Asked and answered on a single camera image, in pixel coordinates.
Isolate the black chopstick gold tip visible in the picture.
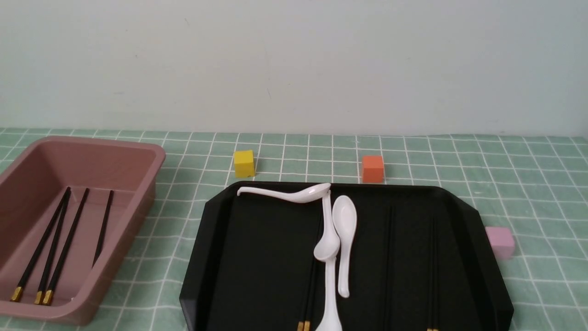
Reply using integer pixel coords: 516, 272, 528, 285
297, 221, 322, 331
303, 225, 326, 331

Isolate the white spoon top horizontal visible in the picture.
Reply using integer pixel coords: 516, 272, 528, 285
237, 183, 331, 203

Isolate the yellow cube block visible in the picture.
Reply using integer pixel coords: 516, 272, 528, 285
233, 149, 255, 178

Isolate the white spoon right upright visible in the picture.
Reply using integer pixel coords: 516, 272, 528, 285
332, 195, 357, 298

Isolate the orange cube block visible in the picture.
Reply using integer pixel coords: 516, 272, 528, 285
361, 155, 384, 183

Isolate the white spoon centre inverted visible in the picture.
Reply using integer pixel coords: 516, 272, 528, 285
313, 190, 340, 262

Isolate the black plastic tray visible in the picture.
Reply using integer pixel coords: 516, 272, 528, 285
179, 182, 515, 331

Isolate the white spoon bottom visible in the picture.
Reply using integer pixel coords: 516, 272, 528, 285
316, 257, 343, 331

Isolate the black chopstick bin rightmost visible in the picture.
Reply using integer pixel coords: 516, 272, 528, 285
92, 190, 115, 266

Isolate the black chopstick bin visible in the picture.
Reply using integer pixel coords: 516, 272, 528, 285
40, 187, 90, 306
34, 190, 71, 305
92, 190, 115, 266
10, 187, 71, 302

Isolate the pink cube block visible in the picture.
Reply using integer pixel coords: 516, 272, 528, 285
485, 227, 516, 260

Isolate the pink plastic bin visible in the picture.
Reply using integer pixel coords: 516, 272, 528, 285
0, 136, 165, 325

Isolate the black chopstick bin leftmost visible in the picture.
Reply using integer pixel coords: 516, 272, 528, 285
10, 187, 71, 302

